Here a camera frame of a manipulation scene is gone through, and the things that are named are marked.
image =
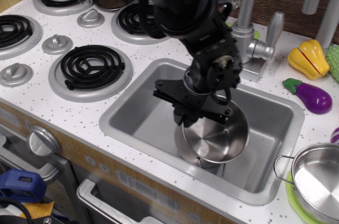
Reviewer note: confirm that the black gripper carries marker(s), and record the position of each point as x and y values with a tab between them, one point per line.
191	104

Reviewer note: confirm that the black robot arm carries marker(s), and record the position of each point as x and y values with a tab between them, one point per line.
201	26

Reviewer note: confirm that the grey sink basin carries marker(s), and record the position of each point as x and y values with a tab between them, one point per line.
146	123

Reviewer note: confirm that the silver toy faucet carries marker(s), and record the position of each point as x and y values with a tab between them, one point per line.
272	19

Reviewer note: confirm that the green cutting board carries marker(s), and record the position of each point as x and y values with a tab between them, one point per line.
256	33

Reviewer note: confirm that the front right black burner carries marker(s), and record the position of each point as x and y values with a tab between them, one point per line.
90	73

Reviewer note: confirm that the black burner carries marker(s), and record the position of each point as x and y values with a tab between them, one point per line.
90	73
126	26
19	34

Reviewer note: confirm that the back right black burner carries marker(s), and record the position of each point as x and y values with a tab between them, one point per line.
126	26

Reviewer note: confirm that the purple toy eggplant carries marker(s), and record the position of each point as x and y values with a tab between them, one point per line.
315	99

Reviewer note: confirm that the green plate under pan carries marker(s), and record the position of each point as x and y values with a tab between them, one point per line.
292	198

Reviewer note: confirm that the silver stove knob top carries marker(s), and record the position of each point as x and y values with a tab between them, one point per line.
90	19

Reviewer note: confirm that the silver stove knob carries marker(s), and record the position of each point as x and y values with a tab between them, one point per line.
90	19
16	75
57	45

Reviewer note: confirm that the yellow toy bell pepper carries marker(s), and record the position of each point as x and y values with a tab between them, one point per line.
309	59

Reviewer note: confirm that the silver oven knob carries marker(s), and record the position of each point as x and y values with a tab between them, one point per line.
41	142

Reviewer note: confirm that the silver stove knob middle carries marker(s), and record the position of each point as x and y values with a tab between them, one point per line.
57	45

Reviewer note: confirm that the purple striped toy vegetable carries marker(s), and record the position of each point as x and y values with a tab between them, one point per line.
335	136

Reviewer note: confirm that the green toy corn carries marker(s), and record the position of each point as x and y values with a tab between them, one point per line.
332	58

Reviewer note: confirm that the silver stove knob bottom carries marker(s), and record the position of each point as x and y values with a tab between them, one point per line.
16	75

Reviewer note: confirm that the blue clamp tool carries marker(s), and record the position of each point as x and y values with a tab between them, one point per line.
22	186

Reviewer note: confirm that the left black burner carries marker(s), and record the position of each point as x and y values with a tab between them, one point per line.
19	34

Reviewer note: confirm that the silver dishwasher door handle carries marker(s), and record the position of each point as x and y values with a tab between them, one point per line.
85	195

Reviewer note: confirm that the steel pan with handle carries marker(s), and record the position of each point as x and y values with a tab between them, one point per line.
314	174

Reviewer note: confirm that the silver oven door handle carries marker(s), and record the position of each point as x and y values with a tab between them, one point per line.
15	154

